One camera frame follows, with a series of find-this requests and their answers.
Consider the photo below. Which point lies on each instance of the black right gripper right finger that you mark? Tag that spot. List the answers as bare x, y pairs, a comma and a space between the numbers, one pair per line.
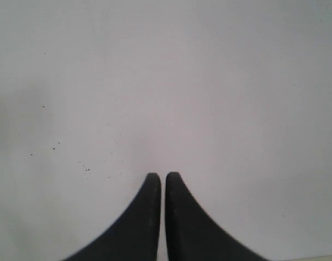
191, 234

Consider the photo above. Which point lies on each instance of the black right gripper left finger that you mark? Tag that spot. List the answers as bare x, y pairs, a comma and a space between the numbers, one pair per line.
135, 234

